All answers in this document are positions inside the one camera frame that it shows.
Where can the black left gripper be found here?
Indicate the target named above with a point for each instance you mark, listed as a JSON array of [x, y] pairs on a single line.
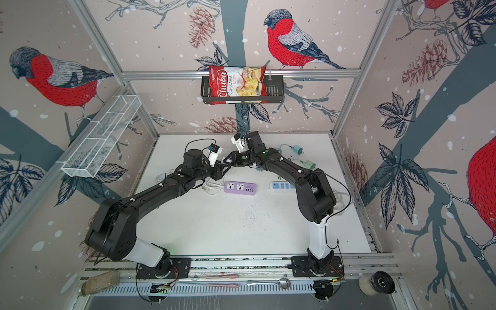
[[218, 171]]

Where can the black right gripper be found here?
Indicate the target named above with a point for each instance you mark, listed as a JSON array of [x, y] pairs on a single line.
[[234, 156]]

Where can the purple power strip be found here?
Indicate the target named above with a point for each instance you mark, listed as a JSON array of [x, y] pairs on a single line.
[[240, 188]]

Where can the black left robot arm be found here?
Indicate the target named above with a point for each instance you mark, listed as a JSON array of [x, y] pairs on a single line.
[[113, 232]]

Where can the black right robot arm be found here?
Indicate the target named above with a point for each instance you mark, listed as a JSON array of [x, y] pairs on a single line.
[[315, 197]]

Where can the white power strip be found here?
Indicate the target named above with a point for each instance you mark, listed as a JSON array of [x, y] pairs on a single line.
[[280, 187]]

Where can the teal charger round plug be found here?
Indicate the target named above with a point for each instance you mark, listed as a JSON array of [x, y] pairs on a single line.
[[295, 148]]

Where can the red chips bag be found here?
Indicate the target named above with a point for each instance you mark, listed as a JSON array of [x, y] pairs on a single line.
[[237, 83]]

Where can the metal spoon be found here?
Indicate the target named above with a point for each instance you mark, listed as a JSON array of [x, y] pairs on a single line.
[[283, 283]]

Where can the white mesh shelf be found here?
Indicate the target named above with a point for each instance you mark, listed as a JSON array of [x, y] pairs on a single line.
[[92, 152]]

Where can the brown sponge block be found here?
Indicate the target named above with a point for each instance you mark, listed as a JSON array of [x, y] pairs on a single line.
[[97, 284]]

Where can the tape roll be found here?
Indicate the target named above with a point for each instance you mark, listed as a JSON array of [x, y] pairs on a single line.
[[378, 283]]

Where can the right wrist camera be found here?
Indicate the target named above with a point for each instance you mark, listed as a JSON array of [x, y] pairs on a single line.
[[239, 141]]

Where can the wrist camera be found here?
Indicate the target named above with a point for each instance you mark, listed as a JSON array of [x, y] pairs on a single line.
[[239, 141], [214, 151]]

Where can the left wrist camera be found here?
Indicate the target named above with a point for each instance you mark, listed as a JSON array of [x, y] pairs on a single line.
[[214, 151]]

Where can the green charger with cable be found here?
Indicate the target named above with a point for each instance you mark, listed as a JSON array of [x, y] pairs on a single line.
[[306, 164]]

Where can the black wire basket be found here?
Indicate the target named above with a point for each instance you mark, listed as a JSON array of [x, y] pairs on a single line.
[[271, 90]]

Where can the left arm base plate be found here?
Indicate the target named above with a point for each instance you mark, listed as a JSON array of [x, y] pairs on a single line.
[[170, 268]]

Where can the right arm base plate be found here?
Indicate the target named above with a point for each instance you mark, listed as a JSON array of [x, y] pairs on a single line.
[[331, 267]]

